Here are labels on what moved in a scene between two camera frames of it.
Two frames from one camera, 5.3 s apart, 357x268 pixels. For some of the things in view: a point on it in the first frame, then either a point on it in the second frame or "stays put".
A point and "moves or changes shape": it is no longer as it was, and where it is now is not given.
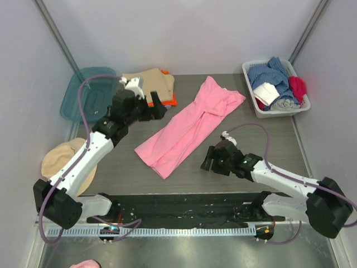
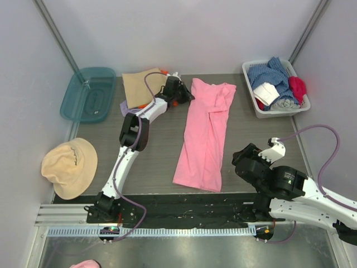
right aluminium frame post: [314, 21] stays put
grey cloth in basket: [284, 104] stays put
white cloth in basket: [266, 93] stays put
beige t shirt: [154, 81] stays put
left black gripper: [146, 109] → [181, 91]
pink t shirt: [173, 149] moves or changes shape
